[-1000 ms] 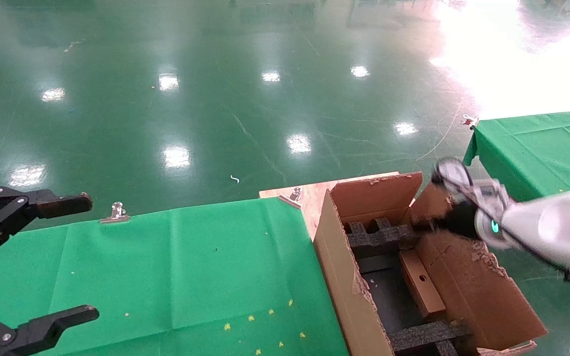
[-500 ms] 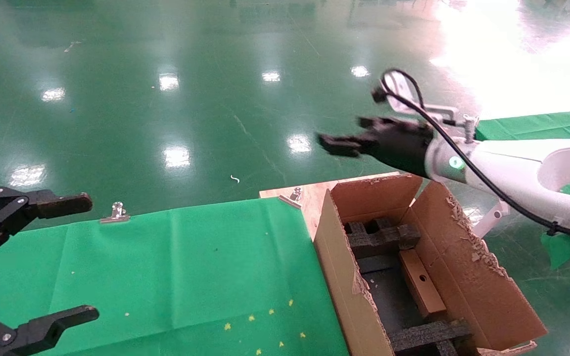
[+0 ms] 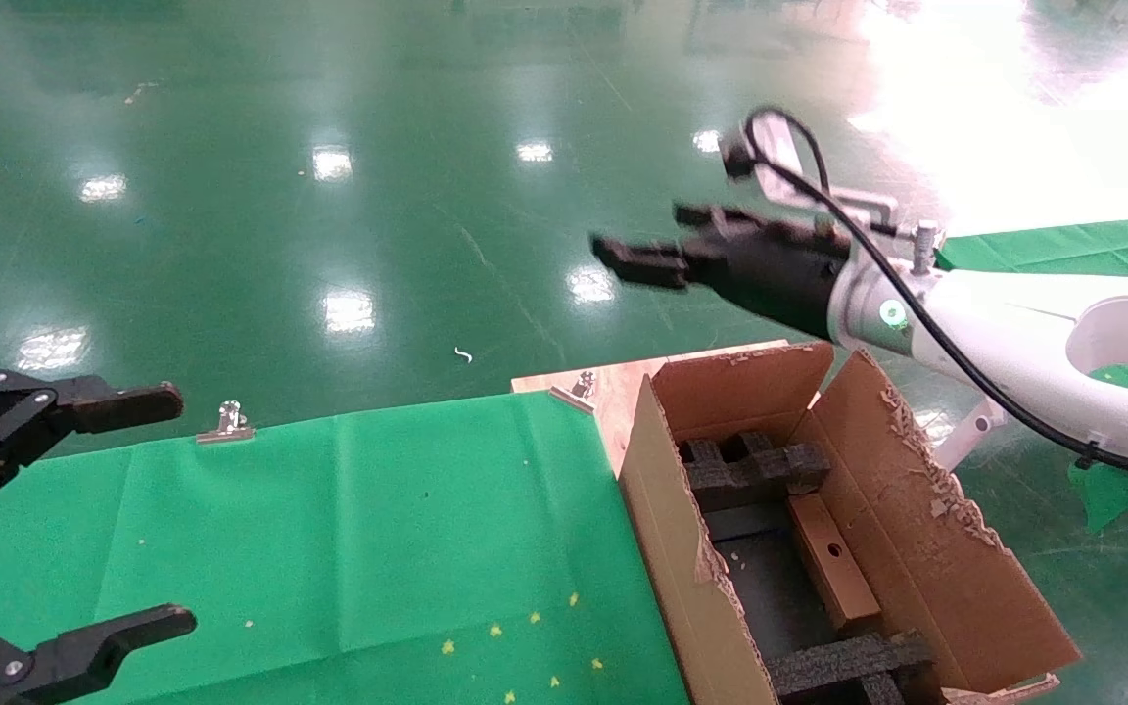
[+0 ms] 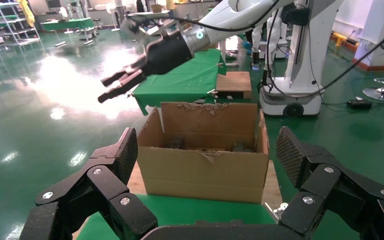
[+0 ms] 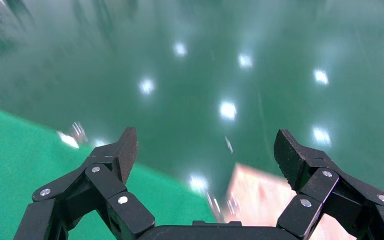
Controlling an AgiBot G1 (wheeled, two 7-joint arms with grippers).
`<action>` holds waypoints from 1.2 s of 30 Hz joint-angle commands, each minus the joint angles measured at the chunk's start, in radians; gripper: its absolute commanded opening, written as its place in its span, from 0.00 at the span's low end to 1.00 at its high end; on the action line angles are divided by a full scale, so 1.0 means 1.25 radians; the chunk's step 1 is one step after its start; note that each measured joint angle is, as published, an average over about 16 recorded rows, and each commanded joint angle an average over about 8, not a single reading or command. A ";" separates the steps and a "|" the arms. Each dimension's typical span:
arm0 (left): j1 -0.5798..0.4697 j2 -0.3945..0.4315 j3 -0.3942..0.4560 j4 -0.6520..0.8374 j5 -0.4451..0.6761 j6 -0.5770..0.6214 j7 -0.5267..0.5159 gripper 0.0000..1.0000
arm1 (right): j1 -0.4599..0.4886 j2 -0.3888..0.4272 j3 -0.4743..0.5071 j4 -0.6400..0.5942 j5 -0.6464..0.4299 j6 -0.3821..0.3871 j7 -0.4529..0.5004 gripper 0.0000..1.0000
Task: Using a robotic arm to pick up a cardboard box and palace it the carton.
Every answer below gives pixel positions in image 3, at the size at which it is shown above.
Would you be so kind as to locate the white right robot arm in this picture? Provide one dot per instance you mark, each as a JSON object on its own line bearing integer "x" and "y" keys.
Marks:
{"x": 995, "y": 333}

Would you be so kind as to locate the black foam insert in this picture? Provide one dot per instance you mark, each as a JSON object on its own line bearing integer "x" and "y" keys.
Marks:
{"x": 843, "y": 661}
{"x": 755, "y": 468}

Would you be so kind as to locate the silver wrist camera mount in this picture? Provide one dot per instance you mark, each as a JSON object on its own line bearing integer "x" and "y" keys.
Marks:
{"x": 858, "y": 203}

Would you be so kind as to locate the silver binder clip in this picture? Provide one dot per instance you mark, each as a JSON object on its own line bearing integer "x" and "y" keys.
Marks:
{"x": 226, "y": 423}
{"x": 577, "y": 392}

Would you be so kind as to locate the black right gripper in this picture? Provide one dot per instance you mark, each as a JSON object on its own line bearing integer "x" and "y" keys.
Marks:
{"x": 779, "y": 274}

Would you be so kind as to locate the white T-shaped stand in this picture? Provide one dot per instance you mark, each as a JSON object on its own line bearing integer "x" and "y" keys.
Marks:
{"x": 965, "y": 436}

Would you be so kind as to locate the large open cardboard carton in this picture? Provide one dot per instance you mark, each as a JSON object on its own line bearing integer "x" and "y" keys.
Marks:
{"x": 916, "y": 548}

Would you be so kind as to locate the long cardboard box with hole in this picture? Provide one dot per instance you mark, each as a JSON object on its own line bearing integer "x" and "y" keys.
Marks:
{"x": 843, "y": 587}

